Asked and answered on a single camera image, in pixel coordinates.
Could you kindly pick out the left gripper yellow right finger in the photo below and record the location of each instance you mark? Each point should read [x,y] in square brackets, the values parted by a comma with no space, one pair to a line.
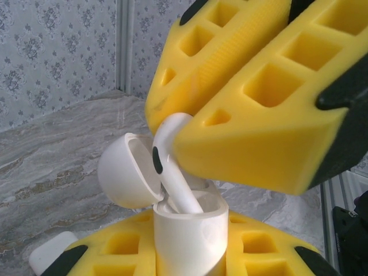
[267,256]

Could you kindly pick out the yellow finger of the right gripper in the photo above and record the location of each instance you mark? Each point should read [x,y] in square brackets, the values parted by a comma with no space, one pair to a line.
[207,63]
[273,138]

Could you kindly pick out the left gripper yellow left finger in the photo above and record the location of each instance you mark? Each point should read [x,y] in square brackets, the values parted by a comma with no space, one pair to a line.
[120,253]

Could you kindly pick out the white earbud charging case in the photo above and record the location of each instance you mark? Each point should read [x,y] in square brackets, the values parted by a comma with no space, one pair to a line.
[49,256]
[187,244]

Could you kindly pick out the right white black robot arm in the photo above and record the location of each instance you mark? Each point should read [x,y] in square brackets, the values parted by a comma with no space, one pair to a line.
[353,244]

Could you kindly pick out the wide aluminium base rail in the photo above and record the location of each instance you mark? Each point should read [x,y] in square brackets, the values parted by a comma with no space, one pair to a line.
[327,207]

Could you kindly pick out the aluminium corner post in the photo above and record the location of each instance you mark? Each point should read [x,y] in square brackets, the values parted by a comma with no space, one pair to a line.
[123,43]

